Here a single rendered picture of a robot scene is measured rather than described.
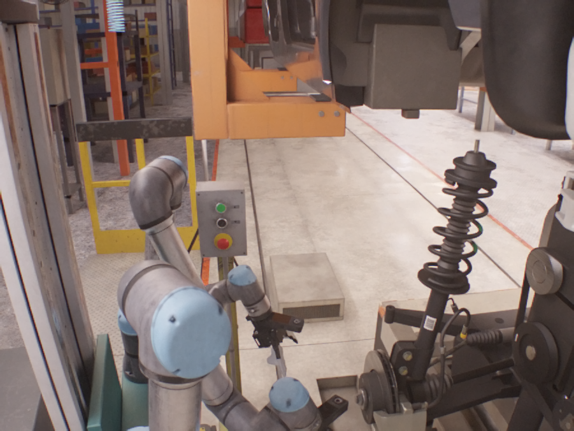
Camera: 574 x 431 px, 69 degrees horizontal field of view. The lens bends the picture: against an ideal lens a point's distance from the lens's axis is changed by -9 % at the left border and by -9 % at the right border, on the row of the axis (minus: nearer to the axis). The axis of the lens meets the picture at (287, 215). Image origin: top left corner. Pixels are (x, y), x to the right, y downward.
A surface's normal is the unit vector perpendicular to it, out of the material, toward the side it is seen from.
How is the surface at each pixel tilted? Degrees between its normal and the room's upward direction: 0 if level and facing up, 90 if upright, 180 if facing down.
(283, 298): 0
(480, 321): 0
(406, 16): 111
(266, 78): 90
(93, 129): 90
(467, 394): 9
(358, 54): 95
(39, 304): 90
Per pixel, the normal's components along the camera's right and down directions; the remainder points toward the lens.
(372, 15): 0.11, 0.72
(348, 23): 0.11, 0.54
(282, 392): -0.32, -0.73
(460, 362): -0.16, -0.90
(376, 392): 0.06, -0.59
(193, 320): 0.65, 0.18
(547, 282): -0.99, 0.04
